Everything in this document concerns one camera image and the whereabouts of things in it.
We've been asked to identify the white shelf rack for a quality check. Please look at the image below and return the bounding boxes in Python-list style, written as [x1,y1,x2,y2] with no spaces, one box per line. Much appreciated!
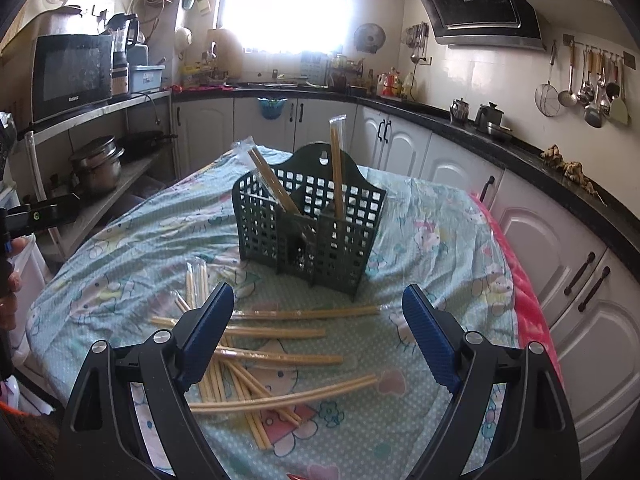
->
[22,87,177,262]

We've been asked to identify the printed cartoon tablecloth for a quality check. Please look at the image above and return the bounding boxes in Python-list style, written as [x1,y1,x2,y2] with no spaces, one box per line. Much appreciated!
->
[27,147,516,480]

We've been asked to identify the black turner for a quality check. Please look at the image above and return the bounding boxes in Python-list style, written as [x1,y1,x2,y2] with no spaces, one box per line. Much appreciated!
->
[583,50,604,129]

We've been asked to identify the person's left hand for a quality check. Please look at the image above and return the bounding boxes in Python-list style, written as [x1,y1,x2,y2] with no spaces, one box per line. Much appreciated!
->
[0,237,29,331]

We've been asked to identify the black frying pan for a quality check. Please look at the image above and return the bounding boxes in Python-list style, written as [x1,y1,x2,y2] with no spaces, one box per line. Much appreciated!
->
[117,130,179,164]

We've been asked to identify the wooden cutting board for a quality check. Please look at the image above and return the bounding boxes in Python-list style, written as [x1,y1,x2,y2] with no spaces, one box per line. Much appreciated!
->
[206,28,245,81]

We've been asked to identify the steel spoon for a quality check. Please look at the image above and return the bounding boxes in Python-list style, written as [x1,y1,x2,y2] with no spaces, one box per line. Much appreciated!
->
[577,47,596,106]

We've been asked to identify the steel cooking pot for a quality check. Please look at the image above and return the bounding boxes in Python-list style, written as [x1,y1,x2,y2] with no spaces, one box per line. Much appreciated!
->
[68,135,126,197]

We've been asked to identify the dark steel kettle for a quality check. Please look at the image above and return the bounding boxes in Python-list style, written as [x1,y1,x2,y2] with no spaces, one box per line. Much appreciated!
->
[473,102,505,134]

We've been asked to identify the pile of chopsticks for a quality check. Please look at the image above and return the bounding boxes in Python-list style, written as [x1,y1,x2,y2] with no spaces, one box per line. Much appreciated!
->
[150,259,383,453]

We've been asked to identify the black microwave oven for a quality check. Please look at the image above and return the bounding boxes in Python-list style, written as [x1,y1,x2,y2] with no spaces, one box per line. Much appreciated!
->
[31,34,115,124]

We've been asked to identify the black range hood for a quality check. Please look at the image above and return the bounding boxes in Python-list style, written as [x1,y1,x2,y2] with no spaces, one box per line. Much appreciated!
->
[402,0,548,54]

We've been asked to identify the large ginger root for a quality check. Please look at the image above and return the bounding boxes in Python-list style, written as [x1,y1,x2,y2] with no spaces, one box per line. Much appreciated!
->
[562,159,602,197]

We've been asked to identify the steel strainer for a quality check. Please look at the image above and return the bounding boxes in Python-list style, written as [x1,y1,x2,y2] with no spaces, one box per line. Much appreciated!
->
[534,42,560,119]

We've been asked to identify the kitchen window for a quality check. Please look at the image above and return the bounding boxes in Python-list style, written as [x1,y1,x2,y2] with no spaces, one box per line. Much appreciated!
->
[217,0,354,54]

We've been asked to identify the small grey wall fan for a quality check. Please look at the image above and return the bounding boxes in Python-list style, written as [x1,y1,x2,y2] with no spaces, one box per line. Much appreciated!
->
[353,22,387,55]

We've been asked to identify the steel bowl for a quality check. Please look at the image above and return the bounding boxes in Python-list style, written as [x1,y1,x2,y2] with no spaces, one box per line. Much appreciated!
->
[483,122,515,142]

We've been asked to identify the red label oil bottle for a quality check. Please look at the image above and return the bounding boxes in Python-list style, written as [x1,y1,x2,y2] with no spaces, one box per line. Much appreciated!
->
[380,69,403,99]

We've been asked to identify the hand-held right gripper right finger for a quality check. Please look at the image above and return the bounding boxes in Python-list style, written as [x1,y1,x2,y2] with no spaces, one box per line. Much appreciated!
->
[401,283,583,480]

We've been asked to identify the blue plastic box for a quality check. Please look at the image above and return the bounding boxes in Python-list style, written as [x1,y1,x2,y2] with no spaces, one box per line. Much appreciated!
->
[129,62,166,95]

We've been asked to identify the blue hanging bin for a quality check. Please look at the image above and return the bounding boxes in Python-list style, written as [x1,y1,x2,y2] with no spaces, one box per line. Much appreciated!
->
[257,97,290,122]

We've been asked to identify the red cloth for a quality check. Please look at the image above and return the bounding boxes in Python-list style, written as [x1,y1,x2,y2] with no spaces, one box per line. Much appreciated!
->
[467,192,563,396]

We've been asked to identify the green plastic utensil basket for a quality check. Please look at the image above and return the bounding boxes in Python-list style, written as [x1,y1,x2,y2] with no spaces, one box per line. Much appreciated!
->
[231,142,389,302]

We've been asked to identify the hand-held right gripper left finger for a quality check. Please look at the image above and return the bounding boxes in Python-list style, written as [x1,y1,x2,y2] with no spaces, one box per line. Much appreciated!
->
[52,282,236,480]

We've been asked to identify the black blender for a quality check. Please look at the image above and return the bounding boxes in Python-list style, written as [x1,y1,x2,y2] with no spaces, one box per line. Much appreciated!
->
[106,12,142,96]

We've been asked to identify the utensil rail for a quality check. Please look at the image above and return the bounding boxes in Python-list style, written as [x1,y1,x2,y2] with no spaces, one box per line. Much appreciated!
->
[562,33,637,69]

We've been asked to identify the white lower cabinets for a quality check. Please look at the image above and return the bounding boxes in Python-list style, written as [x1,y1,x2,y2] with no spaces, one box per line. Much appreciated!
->
[172,95,640,461]

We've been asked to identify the plastic drawer unit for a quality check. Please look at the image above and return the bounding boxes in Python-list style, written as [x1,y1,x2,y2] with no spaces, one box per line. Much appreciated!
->
[11,245,52,356]

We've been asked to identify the steel ladle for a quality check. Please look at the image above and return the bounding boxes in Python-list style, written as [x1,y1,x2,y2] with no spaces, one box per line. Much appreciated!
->
[557,42,579,108]

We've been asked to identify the steel tray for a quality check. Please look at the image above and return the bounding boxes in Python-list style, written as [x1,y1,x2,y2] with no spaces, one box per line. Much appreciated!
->
[37,9,108,37]

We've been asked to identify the small hanging utensils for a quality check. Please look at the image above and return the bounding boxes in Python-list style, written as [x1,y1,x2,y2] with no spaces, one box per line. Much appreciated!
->
[404,22,432,66]

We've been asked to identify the chopstick pair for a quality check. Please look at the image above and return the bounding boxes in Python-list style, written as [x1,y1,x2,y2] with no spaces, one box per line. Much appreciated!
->
[328,116,348,221]
[232,137,303,216]

